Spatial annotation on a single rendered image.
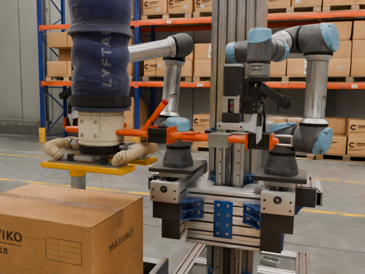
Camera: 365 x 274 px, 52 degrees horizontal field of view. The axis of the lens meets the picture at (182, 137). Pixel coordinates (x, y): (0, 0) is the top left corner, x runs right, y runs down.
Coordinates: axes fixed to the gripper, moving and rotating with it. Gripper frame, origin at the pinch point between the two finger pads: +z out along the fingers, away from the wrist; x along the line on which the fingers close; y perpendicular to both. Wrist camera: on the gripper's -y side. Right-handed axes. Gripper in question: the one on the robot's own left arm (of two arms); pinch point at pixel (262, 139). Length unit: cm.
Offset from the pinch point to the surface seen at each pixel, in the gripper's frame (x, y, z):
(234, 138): 3.4, 8.5, -0.2
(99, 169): 16, 52, 12
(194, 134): 3.8, 22.3, -0.9
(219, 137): 3.7, 13.3, -0.1
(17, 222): 22, 83, 32
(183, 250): -176, 92, 124
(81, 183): -46, 104, 36
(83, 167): 16, 59, 11
